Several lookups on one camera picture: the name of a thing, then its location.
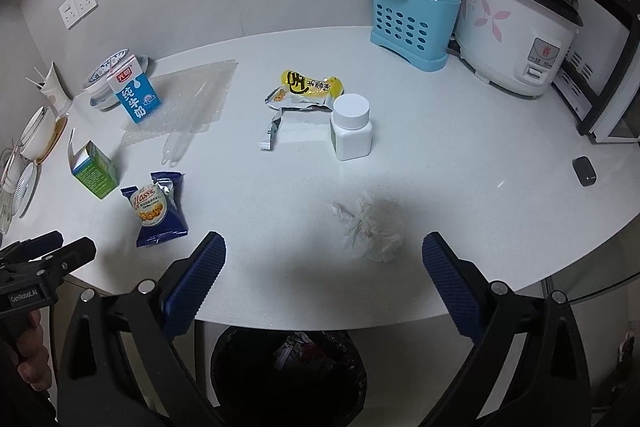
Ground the black trash bin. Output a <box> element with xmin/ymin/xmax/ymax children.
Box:
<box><xmin>210</xmin><ymin>326</ymin><xmax>368</xmax><ymax>427</ymax></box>

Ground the blue patterned bowl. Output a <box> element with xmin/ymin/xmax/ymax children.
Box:
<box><xmin>81</xmin><ymin>48</ymin><xmax>135</xmax><ymax>96</ymax></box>

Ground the white ceramic bowl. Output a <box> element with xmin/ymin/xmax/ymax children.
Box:
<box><xmin>19</xmin><ymin>106</ymin><xmax>58</xmax><ymax>159</ymax></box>

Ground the white toothpick cup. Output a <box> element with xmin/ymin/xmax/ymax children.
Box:
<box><xmin>27</xmin><ymin>62</ymin><xmax>74</xmax><ymax>116</ymax></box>

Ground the small black case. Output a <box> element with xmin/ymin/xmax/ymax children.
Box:
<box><xmin>572</xmin><ymin>156</ymin><xmax>598</xmax><ymax>186</ymax></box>

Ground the crumpled printed wrapper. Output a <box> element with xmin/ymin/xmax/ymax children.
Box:
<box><xmin>272</xmin><ymin>332</ymin><xmax>347</xmax><ymax>374</ymax></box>

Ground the white floral rice cooker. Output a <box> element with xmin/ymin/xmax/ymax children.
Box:
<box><xmin>452</xmin><ymin>0</ymin><xmax>585</xmax><ymax>98</ymax></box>

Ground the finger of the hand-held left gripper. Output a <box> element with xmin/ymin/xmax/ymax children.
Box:
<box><xmin>27</xmin><ymin>237</ymin><xmax>97</xmax><ymax>289</ymax></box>
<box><xmin>0</xmin><ymin>230</ymin><xmax>63</xmax><ymax>261</ymax></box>

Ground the blue plastic utensil holder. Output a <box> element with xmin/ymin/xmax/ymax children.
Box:
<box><xmin>370</xmin><ymin>0</ymin><xmax>463</xmax><ymax>72</ymax></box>

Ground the blue snack packet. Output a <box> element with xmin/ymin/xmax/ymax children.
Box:
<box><xmin>120</xmin><ymin>171</ymin><xmax>190</xmax><ymax>249</ymax></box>

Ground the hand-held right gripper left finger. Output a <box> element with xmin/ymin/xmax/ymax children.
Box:
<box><xmin>55</xmin><ymin>231</ymin><xmax>228</xmax><ymax>427</ymax></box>

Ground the blue milk carton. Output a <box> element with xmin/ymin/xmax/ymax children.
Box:
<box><xmin>107</xmin><ymin>56</ymin><xmax>163</xmax><ymax>125</ymax></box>

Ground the white plastic bottle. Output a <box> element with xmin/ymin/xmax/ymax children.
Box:
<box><xmin>329</xmin><ymin>93</ymin><xmax>373</xmax><ymax>162</ymax></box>

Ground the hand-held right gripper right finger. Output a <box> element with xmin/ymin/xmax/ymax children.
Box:
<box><xmin>421</xmin><ymin>231</ymin><xmax>593</xmax><ymax>427</ymax></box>

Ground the clear bubble wrap sheet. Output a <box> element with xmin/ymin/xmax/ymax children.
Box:
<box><xmin>120</xmin><ymin>58</ymin><xmax>240</xmax><ymax>152</ymax></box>

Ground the round wooden coaster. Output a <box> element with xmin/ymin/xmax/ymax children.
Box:
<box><xmin>35</xmin><ymin>117</ymin><xmax>69</xmax><ymax>166</ymax></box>

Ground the person's left hand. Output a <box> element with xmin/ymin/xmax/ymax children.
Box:
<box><xmin>17</xmin><ymin>307</ymin><xmax>56</xmax><ymax>389</ymax></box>

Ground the ribbed white plate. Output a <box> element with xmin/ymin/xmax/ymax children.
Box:
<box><xmin>7</xmin><ymin>161</ymin><xmax>40</xmax><ymax>220</ymax></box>

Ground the microwave oven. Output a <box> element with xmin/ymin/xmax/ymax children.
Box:
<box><xmin>530</xmin><ymin>0</ymin><xmax>640</xmax><ymax>138</ymax></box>

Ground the yellow snack wrapper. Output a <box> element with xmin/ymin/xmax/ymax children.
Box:
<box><xmin>257</xmin><ymin>69</ymin><xmax>347</xmax><ymax>152</ymax></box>

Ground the green paper carton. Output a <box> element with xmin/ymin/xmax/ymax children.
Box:
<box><xmin>67</xmin><ymin>128</ymin><xmax>121</xmax><ymax>200</ymax></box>

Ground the white countertop oven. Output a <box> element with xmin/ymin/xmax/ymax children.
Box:
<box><xmin>552</xmin><ymin>19</ymin><xmax>640</xmax><ymax>144</ymax></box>

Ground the clear drinking glass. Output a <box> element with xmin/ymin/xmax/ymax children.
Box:
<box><xmin>0</xmin><ymin>187</ymin><xmax>13</xmax><ymax>235</ymax></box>

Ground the white tissue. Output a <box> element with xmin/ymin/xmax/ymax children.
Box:
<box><xmin>330</xmin><ymin>189</ymin><xmax>406</xmax><ymax>264</ymax></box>

